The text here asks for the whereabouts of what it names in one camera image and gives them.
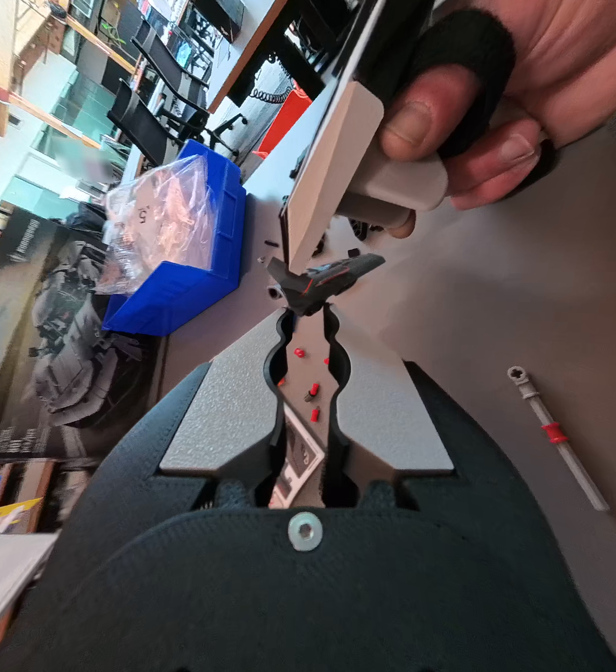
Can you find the red and black lego pin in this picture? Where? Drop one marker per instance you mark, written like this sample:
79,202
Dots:
312,392

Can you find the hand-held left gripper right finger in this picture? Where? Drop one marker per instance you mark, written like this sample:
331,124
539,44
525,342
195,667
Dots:
386,420

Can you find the black mesh office chair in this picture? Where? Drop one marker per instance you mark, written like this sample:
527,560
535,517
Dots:
182,68
140,120

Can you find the clear plastic bag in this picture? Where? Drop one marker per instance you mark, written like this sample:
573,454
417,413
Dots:
155,220

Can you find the lego sticker sheet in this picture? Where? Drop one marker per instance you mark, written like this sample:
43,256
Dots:
297,451

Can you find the wooden desk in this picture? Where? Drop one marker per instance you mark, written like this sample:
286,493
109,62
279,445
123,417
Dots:
245,57

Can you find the grey round lego connector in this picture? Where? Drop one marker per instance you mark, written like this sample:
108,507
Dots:
275,292

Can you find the red orange box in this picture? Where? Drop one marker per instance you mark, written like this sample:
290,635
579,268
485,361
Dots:
281,128

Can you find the grey lego axle red bush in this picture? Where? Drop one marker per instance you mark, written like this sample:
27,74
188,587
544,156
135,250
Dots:
554,435

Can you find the small black lego pieces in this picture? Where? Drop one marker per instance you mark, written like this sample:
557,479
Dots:
363,231

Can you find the person's right hand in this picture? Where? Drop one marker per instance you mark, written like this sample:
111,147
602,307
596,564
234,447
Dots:
575,63

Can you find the blue plastic bin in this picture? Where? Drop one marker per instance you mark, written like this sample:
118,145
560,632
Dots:
192,299

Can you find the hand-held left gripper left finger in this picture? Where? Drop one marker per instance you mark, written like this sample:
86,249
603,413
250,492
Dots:
218,414

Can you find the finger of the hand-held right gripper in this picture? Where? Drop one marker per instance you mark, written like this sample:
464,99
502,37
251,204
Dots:
334,168

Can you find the stack of colourful booklets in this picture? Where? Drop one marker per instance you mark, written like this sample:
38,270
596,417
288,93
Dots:
3,498

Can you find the black lego set box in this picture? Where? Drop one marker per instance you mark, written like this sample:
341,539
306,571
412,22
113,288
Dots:
50,325

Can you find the dark grey lego wing piece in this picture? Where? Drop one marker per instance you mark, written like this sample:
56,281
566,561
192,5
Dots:
329,281

